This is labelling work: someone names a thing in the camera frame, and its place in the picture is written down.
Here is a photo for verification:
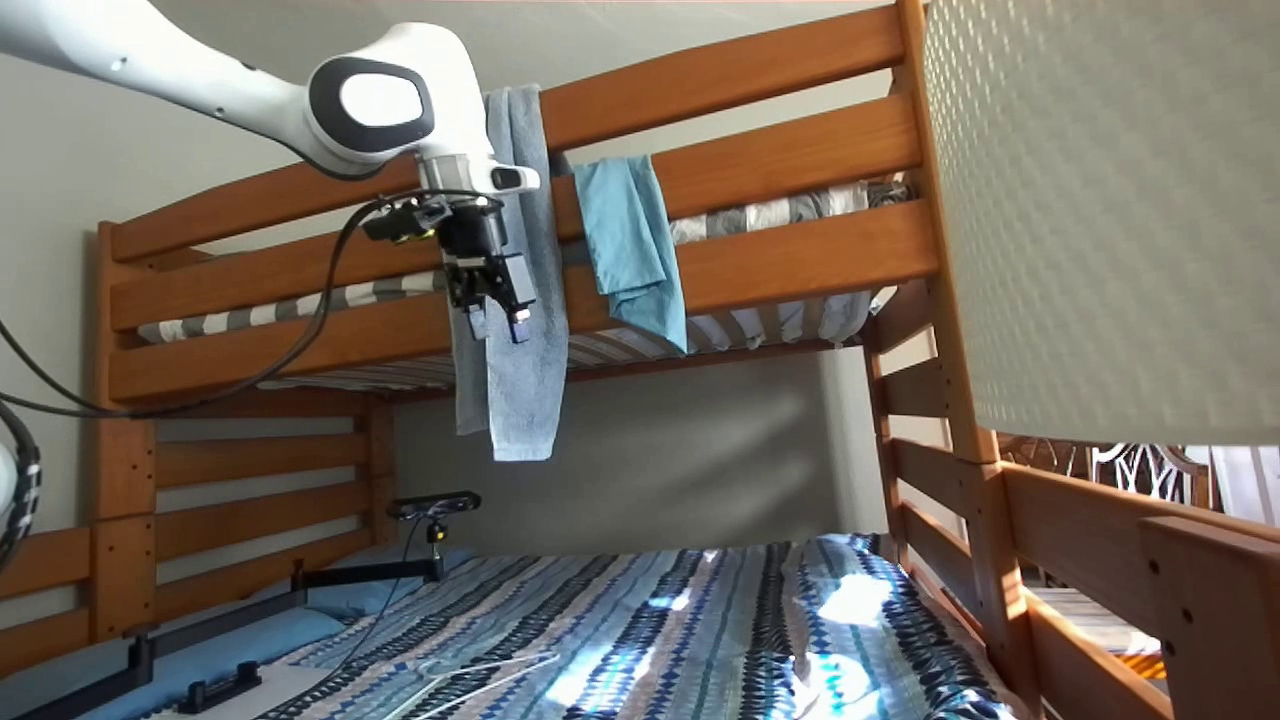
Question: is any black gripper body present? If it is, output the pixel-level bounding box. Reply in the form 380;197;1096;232
417;153;539;312

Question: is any grey blue terry towel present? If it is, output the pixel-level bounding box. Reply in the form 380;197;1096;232
443;84;572;467

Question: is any teal blue cloth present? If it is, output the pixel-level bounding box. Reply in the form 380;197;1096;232
568;153;697;360

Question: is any blue patterned bedspread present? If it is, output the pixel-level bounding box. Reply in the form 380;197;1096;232
234;526;1030;720

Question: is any black clamp block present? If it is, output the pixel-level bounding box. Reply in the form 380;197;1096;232
176;657;263;716

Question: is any white quilted mattress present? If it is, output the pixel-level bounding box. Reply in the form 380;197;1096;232
917;0;1280;450

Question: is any white lattice pattern panel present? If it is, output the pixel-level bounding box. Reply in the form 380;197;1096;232
994;429;1280;530

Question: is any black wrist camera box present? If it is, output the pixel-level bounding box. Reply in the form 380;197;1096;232
360;193;450;246

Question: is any black stereo camera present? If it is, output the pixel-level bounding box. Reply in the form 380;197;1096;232
384;488;485;523

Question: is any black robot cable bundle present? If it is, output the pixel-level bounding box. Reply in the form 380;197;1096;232
0;197;405;425

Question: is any wooden bunk bed frame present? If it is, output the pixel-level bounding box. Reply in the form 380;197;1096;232
0;0;1280;720

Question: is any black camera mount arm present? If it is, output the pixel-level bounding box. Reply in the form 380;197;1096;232
287;514;450;600

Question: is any black metal rail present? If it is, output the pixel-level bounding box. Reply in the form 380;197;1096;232
0;578;311;720

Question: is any small black bracket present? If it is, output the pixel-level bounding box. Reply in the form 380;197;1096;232
125;626;158;688

